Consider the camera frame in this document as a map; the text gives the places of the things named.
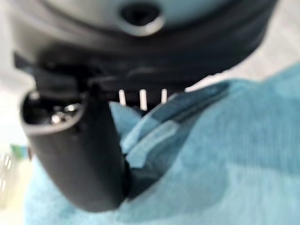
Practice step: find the teal blue cushion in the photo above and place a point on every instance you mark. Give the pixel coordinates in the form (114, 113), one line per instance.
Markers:
(211, 152)

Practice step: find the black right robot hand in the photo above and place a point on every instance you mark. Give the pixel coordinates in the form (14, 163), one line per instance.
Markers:
(98, 61)

